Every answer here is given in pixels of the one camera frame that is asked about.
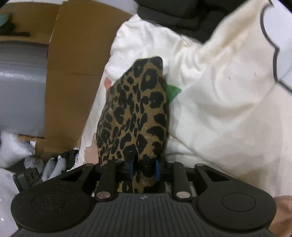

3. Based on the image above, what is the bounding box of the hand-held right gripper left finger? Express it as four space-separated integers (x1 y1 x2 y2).
60 157 135 201

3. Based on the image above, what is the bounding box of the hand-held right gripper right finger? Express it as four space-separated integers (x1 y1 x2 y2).
154 160 231 201

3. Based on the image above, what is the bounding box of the leopard print skirt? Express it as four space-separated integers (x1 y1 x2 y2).
96 57 170 194

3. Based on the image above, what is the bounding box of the clear plastic bag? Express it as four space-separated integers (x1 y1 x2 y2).
23 156 45 170

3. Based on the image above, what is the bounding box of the grey neck pillow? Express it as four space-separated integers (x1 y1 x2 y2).
41 157 68 181

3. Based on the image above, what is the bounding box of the black cloth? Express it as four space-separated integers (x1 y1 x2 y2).
60 149 80 171

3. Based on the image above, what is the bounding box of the grey appliance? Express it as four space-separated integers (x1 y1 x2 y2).
0 42 49 138

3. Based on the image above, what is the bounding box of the cream printed blanket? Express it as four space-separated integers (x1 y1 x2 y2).
75 0 292 205

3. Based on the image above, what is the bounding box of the brown cardboard sheet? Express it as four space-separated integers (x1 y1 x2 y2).
0 1 137 160

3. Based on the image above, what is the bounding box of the person's leg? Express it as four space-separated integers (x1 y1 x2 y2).
268 195 292 237

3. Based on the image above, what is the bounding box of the folded black garment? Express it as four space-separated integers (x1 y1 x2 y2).
136 0 271 44

